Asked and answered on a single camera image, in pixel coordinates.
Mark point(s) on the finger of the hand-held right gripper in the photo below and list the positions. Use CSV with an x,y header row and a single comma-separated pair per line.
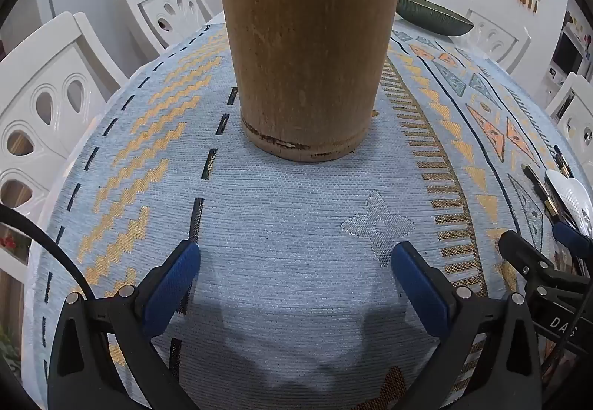
x,y
521,250
572,237

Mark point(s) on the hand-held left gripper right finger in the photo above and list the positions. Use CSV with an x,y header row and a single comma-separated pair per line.
x,y
419,285

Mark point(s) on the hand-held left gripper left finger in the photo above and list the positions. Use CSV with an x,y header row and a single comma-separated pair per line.
x,y
173,285

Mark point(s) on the wooden utensil holder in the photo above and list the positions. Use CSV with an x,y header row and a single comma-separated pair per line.
x,y
305,53

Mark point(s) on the patterned blue tablecloth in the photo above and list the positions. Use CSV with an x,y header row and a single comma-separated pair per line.
x,y
278,215

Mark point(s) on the white kitchen appliance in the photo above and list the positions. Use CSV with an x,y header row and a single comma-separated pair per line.
x,y
567,53

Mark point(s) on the dark green bowl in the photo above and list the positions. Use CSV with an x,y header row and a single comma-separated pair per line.
x,y
431,16

